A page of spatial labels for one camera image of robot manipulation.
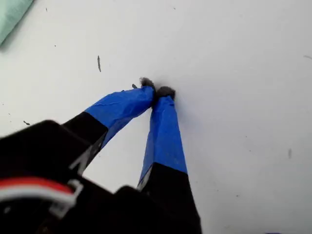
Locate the green t-shirt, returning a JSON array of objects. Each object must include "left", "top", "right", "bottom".
[{"left": 0, "top": 0, "right": 35, "bottom": 48}]

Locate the red white servo wire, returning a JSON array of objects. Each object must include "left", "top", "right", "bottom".
[{"left": 0, "top": 177, "right": 85, "bottom": 217}]

